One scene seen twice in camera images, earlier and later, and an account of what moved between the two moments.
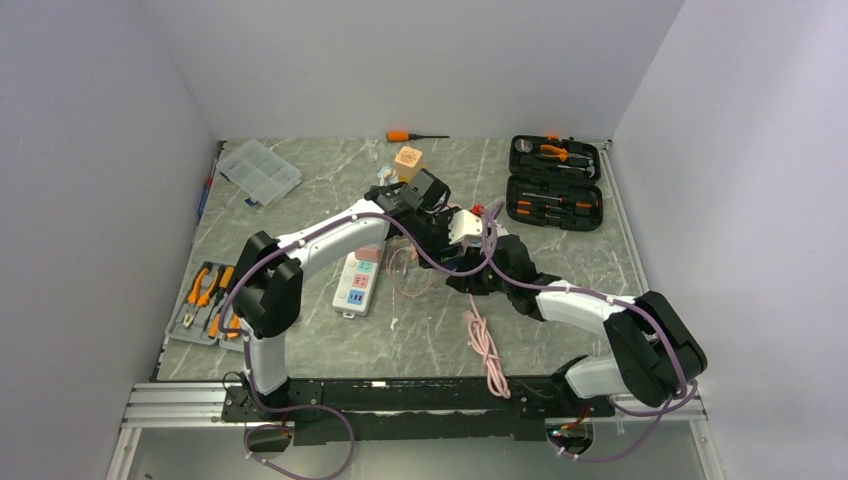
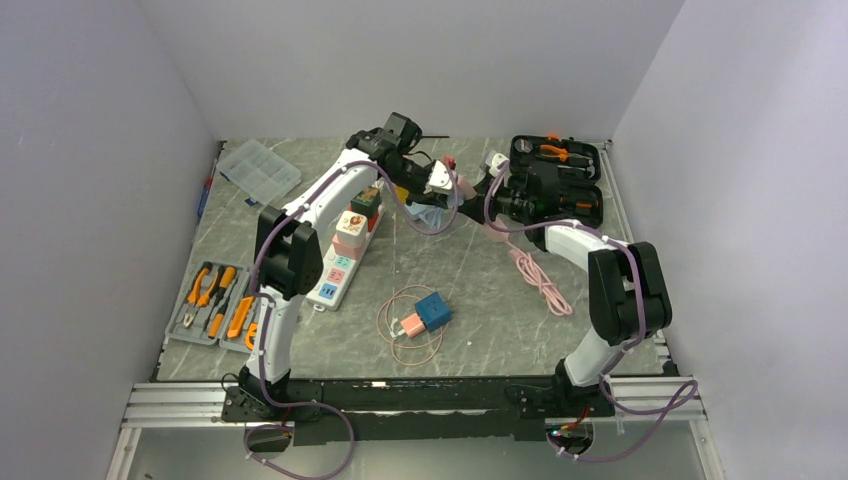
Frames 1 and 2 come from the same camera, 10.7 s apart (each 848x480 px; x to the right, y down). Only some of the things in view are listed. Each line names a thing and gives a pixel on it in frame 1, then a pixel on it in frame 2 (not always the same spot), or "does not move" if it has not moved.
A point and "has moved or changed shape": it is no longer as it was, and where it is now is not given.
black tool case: (553, 182) does not move
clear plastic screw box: (257, 172) does not move
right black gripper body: (486, 280) → (511, 201)
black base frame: (413, 412) does not move
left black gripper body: (432, 233) → (411, 177)
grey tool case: (197, 319) does not move
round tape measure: (523, 145) does not move
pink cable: (484, 343) has moved or changed shape
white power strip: (354, 288) → (338, 273)
